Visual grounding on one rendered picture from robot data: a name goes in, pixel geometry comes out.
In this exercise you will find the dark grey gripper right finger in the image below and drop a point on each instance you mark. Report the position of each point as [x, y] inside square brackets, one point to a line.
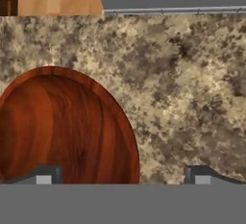
[198, 171]

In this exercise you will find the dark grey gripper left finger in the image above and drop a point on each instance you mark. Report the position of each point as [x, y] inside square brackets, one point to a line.
[48, 172]

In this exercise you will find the reddish brown wooden bowl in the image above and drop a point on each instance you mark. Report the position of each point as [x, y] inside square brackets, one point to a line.
[61, 128]

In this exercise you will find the silver metal rail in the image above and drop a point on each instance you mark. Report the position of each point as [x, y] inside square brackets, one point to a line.
[174, 10]

